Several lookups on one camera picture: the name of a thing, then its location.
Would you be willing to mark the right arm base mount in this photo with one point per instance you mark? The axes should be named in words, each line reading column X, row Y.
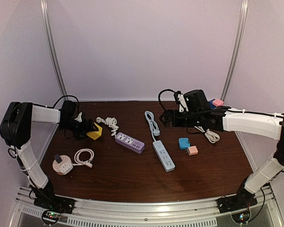
column 235, row 202

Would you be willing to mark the aluminium frame post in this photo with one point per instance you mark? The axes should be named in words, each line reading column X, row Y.
column 52, row 49
column 243, row 14

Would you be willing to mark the light blue power strip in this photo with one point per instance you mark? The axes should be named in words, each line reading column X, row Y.
column 163, row 156

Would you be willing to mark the left aluminium frame post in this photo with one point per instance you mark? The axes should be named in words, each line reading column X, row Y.
column 52, row 49

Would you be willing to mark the purple power strip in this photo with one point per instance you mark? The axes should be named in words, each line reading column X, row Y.
column 129, row 142

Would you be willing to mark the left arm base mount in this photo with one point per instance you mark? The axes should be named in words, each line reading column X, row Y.
column 59, row 204

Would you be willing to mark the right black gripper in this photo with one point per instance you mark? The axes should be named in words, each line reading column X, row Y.
column 168, row 113

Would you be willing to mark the pink small plug adapter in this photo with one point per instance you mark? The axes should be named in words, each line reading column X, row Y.
column 192, row 150

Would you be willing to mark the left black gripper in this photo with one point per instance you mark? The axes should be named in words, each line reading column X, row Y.
column 85, row 129

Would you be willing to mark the front aluminium rail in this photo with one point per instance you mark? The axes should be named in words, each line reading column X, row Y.
column 197, row 213

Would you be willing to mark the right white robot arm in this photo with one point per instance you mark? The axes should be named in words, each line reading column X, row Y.
column 230, row 119

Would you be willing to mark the dark blue plug adapter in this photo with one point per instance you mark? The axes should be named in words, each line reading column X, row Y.
column 211, row 104

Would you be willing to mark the yellow cube socket adapter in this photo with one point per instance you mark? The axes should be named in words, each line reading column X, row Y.
column 95, row 134

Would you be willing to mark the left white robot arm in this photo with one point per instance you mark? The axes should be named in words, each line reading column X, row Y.
column 15, row 129

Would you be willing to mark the blue square plug adapter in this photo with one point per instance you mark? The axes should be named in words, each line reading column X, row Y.
column 184, row 143

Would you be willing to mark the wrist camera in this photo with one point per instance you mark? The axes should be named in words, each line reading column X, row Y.
column 192, row 101
column 70, row 111

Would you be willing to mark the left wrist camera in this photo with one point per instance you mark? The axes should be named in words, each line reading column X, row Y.
column 70, row 111

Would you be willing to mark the right aluminium frame post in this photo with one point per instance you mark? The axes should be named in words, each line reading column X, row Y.
column 243, row 14

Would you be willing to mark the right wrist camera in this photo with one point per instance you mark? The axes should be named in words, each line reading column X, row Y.
column 192, row 101

